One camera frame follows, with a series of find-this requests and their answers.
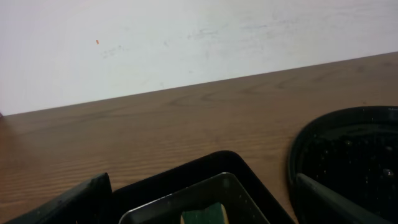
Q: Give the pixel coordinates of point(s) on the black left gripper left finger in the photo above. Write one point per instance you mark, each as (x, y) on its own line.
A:
(81, 204)

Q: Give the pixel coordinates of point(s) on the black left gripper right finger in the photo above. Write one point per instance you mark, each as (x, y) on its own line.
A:
(315, 203)

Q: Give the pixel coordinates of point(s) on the black rectangular tray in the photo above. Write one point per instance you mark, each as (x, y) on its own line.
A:
(221, 177)

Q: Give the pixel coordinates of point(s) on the green and yellow sponge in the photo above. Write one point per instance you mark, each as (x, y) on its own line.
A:
(214, 214)

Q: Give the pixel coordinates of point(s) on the black round tray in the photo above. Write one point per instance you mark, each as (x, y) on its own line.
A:
(353, 152)

